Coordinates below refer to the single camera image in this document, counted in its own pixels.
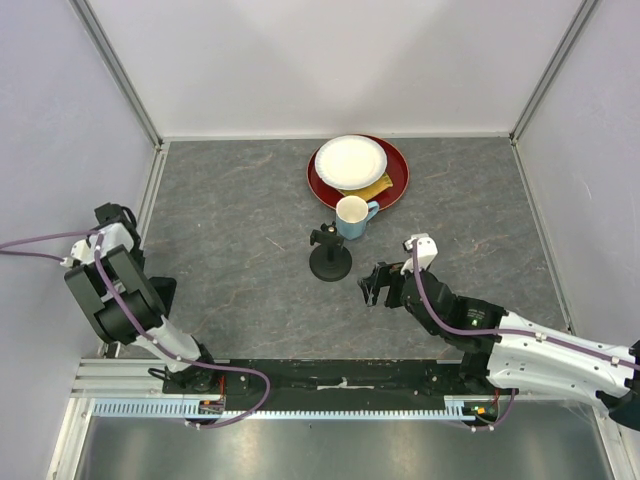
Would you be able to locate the black phone stand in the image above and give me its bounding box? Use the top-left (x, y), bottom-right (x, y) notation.
top-left (309, 222), bottom-right (352, 282)

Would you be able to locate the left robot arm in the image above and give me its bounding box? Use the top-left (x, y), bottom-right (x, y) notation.
top-left (64, 203), bottom-right (382, 401)

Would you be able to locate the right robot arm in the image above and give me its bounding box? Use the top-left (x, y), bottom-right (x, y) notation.
top-left (358, 262), bottom-right (639, 430)

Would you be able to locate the light blue mug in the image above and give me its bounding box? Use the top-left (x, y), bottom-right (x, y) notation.
top-left (335, 195), bottom-right (380, 240)

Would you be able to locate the yellow sponge cloth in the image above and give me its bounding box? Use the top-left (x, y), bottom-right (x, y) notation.
top-left (340, 173), bottom-right (393, 201)

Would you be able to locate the red round tray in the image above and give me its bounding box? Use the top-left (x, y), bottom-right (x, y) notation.
top-left (306, 135), bottom-right (410, 211)

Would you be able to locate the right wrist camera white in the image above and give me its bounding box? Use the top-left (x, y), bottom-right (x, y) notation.
top-left (400, 233), bottom-right (438, 275)

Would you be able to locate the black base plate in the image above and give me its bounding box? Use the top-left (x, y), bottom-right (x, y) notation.
top-left (148, 359), bottom-right (515, 411)

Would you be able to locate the light blue cable duct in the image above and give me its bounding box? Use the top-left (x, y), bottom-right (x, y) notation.
top-left (92, 390), bottom-right (502, 422)

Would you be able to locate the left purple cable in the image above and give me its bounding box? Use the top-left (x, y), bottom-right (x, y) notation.
top-left (0, 229), bottom-right (274, 431)

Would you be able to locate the aluminium frame post right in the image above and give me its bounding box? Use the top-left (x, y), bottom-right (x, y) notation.
top-left (509, 0), bottom-right (600, 146)

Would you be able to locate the aluminium frame post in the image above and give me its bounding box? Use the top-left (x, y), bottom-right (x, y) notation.
top-left (509, 0), bottom-right (600, 146)
top-left (69, 0), bottom-right (163, 150)

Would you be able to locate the aluminium frame post left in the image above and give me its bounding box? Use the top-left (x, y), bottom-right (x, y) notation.
top-left (69, 0), bottom-right (163, 150)

